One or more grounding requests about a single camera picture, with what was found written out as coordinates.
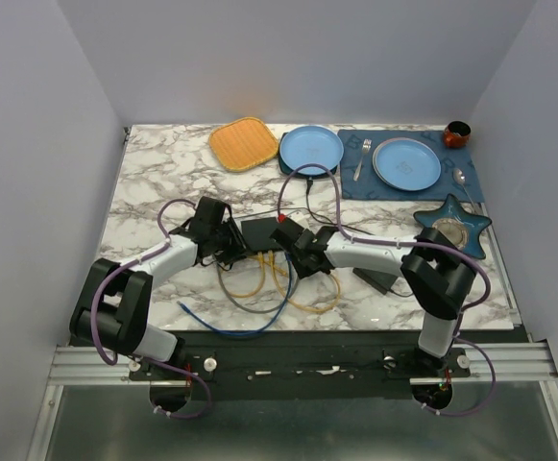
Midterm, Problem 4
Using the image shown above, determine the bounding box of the black network switch box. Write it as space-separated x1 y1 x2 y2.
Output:
241 217 283 255

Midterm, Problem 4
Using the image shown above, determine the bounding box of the red brown lacquer cup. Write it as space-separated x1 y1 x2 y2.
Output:
443 121 472 149

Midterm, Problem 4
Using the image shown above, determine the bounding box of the silver spoon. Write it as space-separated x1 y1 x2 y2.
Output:
452 168 477 210

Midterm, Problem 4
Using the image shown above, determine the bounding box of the light blue plate left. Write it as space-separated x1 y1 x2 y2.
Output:
279 125 344 177

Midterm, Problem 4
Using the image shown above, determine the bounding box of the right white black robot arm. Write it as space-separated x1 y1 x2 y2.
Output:
270 217 491 376

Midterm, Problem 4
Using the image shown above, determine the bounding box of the blue star shaped dish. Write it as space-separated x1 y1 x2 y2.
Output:
413 194 492 260

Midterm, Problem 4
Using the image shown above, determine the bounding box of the blue ethernet cable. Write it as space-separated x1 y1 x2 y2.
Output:
176 254 295 336

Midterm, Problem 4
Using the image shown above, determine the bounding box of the dark blue placemat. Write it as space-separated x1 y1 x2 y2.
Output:
338 129 484 203

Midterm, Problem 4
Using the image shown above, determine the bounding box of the silver fork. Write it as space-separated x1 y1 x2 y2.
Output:
353 138 372 182

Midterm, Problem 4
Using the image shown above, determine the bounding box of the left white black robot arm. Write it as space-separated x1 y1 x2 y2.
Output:
69 197 248 379

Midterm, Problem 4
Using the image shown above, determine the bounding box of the black power adapter brick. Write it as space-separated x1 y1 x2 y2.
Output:
352 268 398 295

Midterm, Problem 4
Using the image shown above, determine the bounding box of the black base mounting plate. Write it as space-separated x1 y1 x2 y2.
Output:
69 328 532 402

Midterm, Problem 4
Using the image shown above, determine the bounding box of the dark teal coaster under plate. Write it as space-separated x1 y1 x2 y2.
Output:
279 158 328 180

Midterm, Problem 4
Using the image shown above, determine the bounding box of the aluminium rail frame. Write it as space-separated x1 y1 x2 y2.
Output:
27 342 558 460

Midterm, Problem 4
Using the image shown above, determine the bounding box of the light blue plate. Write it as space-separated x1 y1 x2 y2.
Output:
279 125 344 177
372 137 441 192

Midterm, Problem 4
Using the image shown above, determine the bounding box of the orange woven square mat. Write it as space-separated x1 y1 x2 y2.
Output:
208 117 279 173

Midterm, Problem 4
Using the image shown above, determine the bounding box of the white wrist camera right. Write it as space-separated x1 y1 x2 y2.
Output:
278 210 309 228

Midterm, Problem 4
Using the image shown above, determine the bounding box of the light blue plate right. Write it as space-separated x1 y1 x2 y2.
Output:
372 137 441 192

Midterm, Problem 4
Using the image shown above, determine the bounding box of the black power cord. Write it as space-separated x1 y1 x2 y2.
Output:
239 176 417 299

